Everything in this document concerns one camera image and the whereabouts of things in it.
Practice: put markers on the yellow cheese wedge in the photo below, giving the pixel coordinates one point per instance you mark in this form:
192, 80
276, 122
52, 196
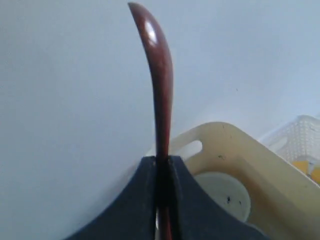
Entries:
302, 165

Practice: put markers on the cream plastic bin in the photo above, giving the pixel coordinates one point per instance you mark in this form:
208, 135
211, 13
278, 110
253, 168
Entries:
285, 202

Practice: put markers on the white woven plastic basket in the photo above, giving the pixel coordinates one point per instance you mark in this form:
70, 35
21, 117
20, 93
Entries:
296, 140

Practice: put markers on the brown wooden spoon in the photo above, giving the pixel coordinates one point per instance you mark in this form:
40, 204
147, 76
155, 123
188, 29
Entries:
161, 70

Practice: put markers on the yellow lemon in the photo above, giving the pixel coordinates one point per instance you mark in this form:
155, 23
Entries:
315, 174

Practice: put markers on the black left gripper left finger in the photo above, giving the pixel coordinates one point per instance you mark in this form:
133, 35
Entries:
132, 215

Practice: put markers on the white ceramic bowl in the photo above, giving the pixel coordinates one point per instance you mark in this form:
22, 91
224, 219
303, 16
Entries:
228, 192

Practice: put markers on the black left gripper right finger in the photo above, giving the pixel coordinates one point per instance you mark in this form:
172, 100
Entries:
195, 216

